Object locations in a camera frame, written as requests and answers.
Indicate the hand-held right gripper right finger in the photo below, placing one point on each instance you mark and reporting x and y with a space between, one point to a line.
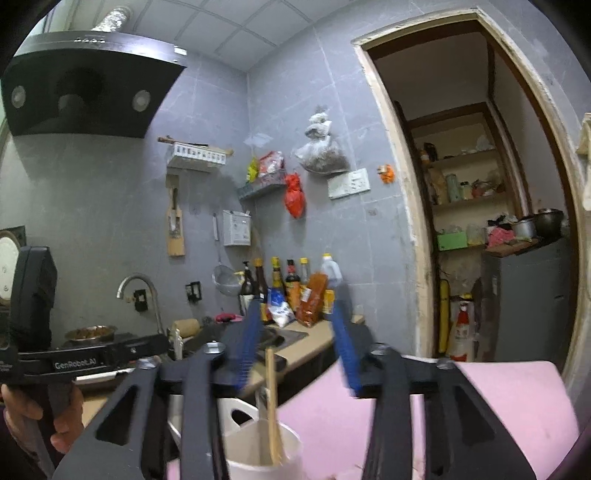
346 360

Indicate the green box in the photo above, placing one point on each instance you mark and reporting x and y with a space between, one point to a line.
451 241

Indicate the red plastic bag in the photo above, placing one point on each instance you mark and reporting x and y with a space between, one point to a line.
294 198

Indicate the black range hood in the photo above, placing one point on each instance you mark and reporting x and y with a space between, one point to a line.
92 83

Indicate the foil exhaust duct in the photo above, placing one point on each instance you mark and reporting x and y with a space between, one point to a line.
111 19

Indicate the pink cloth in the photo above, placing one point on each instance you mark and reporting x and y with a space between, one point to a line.
501 237

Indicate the white wall basket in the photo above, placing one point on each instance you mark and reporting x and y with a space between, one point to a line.
196 159

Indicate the white plastic utensil basket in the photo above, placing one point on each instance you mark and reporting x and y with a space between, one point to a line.
251 457

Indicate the white wall switch plate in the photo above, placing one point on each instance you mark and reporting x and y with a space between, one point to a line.
348 183

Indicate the metal wall shelf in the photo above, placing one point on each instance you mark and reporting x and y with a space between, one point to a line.
261 190

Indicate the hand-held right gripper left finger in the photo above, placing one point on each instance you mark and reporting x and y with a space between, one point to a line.
247 341

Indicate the metal strainer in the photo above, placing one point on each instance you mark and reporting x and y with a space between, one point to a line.
226 281

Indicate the beige kitchen counter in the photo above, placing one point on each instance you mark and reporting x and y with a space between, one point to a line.
300 353

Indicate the wooden knife holder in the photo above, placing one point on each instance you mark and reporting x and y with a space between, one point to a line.
175 240

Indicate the dark pump bottle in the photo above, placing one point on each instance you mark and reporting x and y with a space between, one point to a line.
247 288

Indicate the yellow snack packet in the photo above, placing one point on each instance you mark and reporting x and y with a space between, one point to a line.
253 170

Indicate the wooden shelf unit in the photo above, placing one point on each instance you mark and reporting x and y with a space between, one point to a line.
471 201

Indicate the large cooking oil jug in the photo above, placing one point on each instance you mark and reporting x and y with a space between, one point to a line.
330 272

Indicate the wooden chopstick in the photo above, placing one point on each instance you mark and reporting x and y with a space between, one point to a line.
273 406

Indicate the dark soy sauce bottle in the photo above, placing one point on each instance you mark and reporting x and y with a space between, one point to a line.
261 281

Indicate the wooden door frame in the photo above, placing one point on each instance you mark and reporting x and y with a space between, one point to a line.
406 207

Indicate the yellow cap sauce bottle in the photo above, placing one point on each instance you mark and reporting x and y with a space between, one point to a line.
304 272

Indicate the red label sauce bottle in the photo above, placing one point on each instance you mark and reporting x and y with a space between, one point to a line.
292 281

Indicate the pink tablecloth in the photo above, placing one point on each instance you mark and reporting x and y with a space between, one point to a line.
332 429

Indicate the round white wall fixture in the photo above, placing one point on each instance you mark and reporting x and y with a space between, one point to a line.
7 267

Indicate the person's left hand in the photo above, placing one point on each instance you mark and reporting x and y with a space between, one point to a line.
69 422

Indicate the black induction cooker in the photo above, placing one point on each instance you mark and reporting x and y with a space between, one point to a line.
122 340

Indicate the red snack packet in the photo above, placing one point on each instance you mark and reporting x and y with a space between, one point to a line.
271 164

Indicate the green jar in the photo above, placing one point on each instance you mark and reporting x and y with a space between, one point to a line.
452 188

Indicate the cream rubber gloves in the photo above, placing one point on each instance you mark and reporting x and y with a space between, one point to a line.
585 136

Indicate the yellow label sauce bottle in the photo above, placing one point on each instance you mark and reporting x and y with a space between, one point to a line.
277 277

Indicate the grey cabinet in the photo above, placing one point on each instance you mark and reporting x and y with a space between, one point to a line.
526 295

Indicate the orange seasoning packet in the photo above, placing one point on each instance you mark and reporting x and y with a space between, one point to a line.
311 300

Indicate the metal bowl of food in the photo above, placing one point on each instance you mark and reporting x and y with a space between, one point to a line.
90 333

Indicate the clear plastic bag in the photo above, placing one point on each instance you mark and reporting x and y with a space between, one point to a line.
323 154

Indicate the white and blue bag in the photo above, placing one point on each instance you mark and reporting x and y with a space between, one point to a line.
279 307

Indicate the metal sink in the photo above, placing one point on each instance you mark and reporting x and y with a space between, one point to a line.
295 334

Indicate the white wall box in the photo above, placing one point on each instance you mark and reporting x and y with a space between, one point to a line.
237 228

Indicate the black wall socket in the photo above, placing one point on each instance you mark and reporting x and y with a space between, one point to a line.
194 291
140 300

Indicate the beige dish scrubber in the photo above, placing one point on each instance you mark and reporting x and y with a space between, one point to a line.
186 329

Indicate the metal faucet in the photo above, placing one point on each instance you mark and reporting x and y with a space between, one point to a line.
154 300

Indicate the orange wall hook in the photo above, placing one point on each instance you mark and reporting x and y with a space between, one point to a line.
386 173

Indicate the dark pot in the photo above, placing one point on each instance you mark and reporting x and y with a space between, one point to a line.
549 222

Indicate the metal pot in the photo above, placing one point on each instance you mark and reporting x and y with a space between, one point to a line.
524 228

